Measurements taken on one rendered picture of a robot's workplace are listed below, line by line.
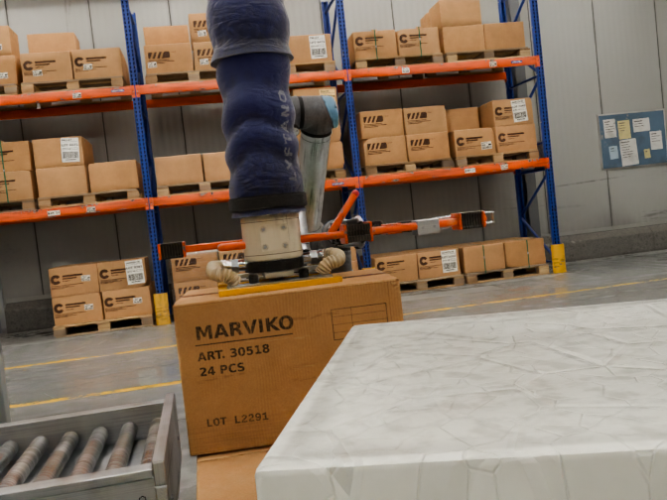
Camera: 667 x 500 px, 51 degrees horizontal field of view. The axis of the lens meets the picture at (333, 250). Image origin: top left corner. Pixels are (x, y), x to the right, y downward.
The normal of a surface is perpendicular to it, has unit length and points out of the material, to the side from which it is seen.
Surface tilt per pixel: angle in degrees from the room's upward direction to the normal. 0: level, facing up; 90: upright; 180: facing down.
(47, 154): 89
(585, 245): 90
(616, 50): 90
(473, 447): 0
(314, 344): 90
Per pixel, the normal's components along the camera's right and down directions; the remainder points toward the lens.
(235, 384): 0.11, 0.04
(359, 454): -0.11, -0.99
